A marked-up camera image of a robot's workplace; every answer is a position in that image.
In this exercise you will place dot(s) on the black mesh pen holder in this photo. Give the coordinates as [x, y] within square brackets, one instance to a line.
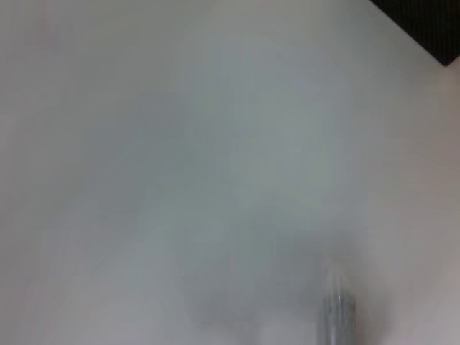
[431, 28]

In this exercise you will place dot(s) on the grey marker pen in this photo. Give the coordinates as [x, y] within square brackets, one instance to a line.
[338, 316]

